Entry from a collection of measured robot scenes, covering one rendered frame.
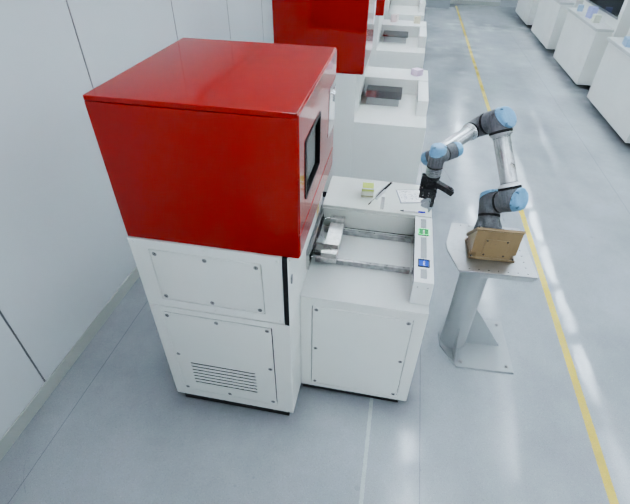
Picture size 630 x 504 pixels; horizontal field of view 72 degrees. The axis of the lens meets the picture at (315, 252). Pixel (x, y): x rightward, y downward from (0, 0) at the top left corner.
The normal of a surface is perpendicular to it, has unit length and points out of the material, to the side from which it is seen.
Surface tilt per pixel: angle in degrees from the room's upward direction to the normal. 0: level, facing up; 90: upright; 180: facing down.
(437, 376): 0
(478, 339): 90
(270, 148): 90
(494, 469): 0
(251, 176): 90
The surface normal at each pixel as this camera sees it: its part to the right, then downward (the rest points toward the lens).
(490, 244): -0.14, 0.62
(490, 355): 0.01, -0.77
